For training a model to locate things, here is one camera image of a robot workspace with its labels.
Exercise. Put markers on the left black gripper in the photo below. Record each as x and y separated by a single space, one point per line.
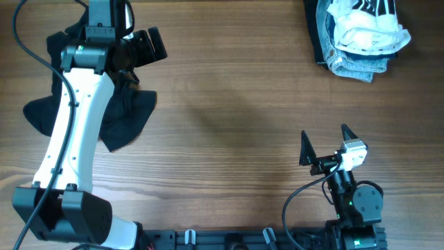
147 55

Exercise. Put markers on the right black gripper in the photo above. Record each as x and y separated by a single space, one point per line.
309 155

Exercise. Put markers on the white t-shirt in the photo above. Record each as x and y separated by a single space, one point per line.
368 28

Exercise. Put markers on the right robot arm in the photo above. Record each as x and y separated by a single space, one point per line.
358 204

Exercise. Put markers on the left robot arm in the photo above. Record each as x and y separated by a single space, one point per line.
99 100

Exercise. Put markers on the black t-shirt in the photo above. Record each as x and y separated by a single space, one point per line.
127 111

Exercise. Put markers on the light blue denim jeans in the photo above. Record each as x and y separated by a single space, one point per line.
339 62

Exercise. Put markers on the black folded garment under jeans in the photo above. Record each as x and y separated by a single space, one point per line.
310 14

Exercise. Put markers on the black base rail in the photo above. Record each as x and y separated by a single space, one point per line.
268 238

